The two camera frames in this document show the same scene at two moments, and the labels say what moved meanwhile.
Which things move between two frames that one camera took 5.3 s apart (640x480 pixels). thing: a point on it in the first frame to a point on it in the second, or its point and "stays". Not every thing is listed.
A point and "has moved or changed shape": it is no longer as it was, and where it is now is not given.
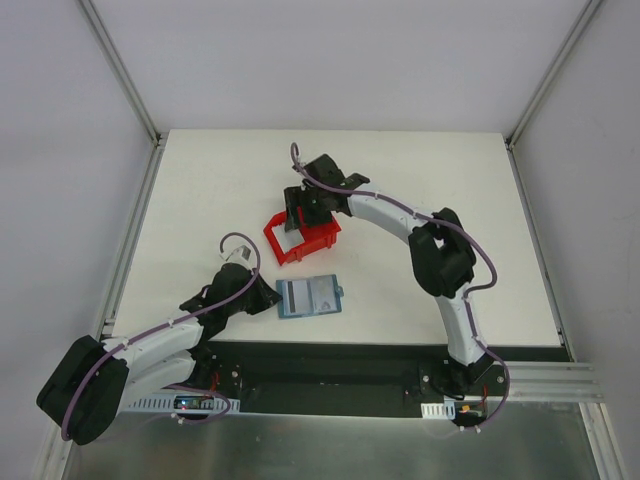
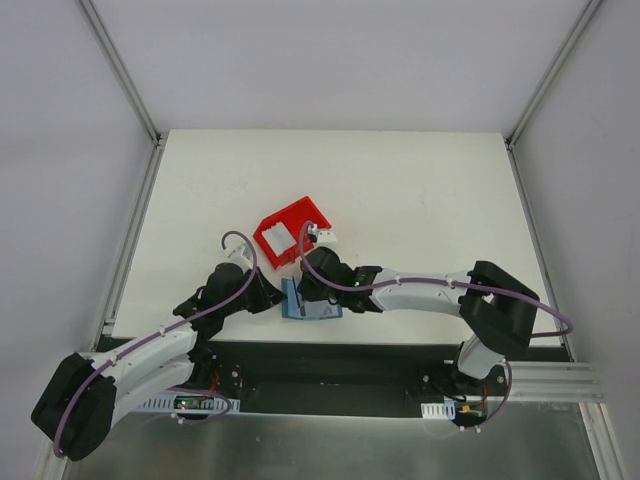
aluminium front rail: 554,381 stays
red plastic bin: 315,237 has moved or changed shape
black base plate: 362,378 stays
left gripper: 257,298 stays
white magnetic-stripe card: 324,293 has moved or changed shape
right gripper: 304,209 to 307,288
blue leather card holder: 309,296 stays
